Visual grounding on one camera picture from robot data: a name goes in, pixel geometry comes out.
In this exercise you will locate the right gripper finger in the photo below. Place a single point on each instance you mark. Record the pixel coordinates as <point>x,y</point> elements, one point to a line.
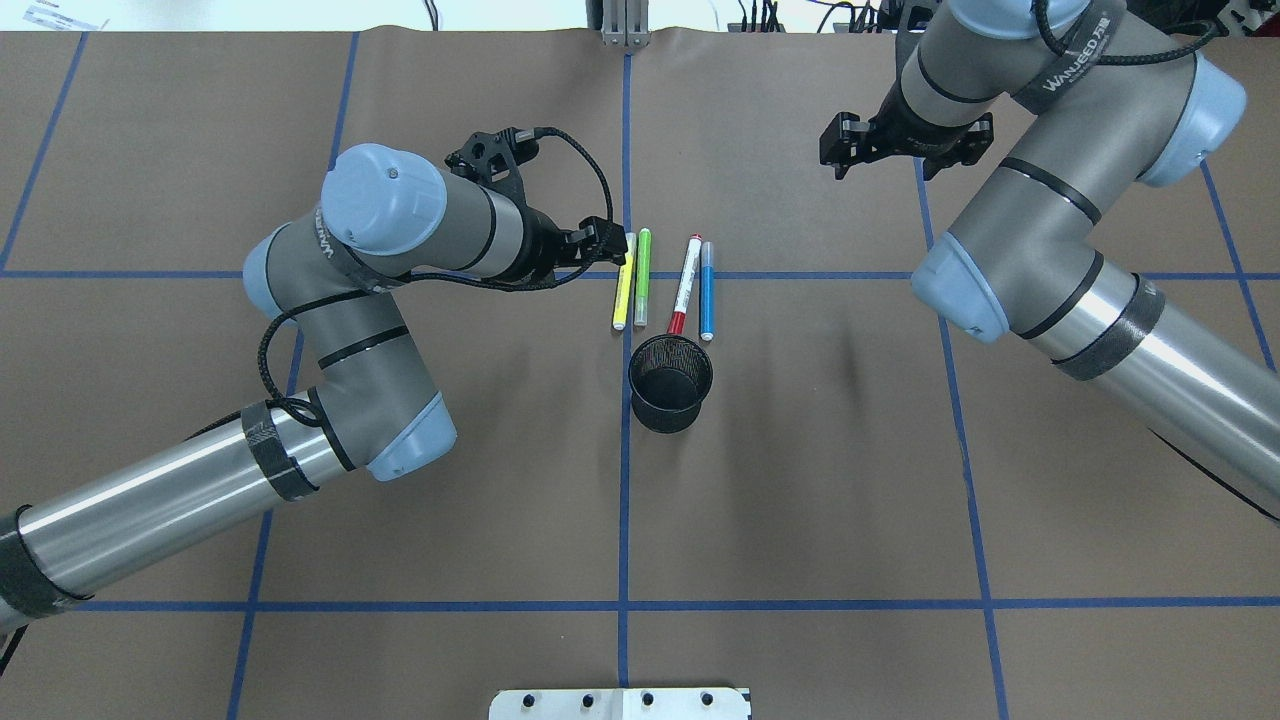
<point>967,151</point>

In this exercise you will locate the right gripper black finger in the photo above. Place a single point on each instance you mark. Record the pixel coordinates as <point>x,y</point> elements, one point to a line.
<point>847,142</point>

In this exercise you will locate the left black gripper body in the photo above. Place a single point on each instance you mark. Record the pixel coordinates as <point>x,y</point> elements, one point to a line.
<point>543,253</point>

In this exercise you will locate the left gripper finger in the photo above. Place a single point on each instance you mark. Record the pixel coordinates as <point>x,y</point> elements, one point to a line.
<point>602,241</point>

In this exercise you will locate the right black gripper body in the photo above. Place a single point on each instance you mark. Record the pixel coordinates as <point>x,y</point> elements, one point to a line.
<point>893,141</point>

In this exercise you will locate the yellow highlighter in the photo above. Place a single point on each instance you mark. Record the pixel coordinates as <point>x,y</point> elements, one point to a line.
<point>624,286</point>

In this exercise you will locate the green highlighter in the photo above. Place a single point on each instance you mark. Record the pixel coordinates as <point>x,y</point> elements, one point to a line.
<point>643,258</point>

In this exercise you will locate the blue highlighter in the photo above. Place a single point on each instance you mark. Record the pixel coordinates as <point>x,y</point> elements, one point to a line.
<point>707,292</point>

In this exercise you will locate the red white marker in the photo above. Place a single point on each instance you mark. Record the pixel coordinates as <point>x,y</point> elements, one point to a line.
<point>685,290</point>

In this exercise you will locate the black mesh pen cup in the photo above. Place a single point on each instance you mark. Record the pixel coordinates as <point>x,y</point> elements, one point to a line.
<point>669,376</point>

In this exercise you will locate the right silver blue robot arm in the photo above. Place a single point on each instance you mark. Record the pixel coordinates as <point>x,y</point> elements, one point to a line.
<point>1115,102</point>

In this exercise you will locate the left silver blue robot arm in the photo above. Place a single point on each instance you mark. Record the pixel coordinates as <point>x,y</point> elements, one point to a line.
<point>385,218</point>

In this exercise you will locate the white column base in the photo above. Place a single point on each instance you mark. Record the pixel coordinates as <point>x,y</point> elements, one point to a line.
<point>623,703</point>

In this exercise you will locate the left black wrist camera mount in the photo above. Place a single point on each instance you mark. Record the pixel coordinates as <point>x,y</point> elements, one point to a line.
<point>493,160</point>

